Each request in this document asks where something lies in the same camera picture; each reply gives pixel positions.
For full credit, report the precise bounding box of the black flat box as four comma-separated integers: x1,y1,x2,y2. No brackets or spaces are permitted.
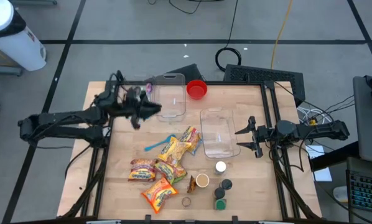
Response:
167,63,205,83

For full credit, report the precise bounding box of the narrow clear plastic bin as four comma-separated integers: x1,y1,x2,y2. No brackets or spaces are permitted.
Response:
117,73,156,121

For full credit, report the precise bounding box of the orange ramen noodle pack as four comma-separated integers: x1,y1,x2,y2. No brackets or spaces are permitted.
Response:
141,177,179,215

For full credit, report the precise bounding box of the white trash can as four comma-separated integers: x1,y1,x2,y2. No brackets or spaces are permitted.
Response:
0,0,47,72

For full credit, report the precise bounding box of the red plastic bowl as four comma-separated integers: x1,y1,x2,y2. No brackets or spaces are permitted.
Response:
186,79,208,101

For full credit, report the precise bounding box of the red-edged ramen noodle pack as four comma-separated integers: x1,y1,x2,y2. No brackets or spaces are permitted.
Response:
128,157,158,183

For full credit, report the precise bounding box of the black-lid dark spice jar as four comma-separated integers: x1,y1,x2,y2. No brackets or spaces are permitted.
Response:
213,187,226,200

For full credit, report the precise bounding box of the wide clear plastic bin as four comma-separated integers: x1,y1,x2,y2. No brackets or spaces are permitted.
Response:
151,73,187,123
199,107,241,159

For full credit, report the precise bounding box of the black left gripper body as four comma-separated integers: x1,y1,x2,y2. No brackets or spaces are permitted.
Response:
123,88,149,131

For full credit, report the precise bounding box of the white computer mouse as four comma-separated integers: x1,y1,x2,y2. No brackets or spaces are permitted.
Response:
332,185,348,203

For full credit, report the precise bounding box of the blue-edged ramen noodle pack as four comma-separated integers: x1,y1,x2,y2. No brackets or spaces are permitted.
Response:
179,124,203,156

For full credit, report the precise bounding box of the black floor cable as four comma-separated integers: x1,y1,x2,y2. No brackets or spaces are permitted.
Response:
169,0,203,15

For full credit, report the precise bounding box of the white paper sheet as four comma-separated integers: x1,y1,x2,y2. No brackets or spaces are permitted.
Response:
305,144,333,183

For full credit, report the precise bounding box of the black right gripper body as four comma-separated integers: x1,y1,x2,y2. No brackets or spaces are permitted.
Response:
248,116,278,159

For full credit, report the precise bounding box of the teal plastic spoon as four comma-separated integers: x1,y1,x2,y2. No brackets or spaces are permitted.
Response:
143,134,177,152

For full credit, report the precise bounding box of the green-lid spice jar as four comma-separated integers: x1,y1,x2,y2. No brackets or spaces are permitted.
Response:
214,198,227,212

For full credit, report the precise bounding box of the green-edged ramen noodle pack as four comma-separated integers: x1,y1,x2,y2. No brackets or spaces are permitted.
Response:
154,160,188,185

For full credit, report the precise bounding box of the yellow ramen noodle pack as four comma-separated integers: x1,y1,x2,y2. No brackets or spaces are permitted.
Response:
157,136,192,167

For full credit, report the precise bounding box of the yellow cable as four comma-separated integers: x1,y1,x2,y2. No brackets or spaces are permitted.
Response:
269,0,294,70

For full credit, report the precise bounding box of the beige cup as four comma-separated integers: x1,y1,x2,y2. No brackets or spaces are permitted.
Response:
195,173,210,189

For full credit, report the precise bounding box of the black coiled cable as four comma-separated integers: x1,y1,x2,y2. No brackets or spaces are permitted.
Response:
215,0,242,72

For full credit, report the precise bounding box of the orange brown foil pouch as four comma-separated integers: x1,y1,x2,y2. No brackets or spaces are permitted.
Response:
187,174,197,194

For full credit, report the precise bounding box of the backlit computer keyboard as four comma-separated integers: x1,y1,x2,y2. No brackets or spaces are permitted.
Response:
346,169,372,216

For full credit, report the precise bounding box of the white-lid seasoning jar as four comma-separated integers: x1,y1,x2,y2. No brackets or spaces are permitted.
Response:
215,161,227,175

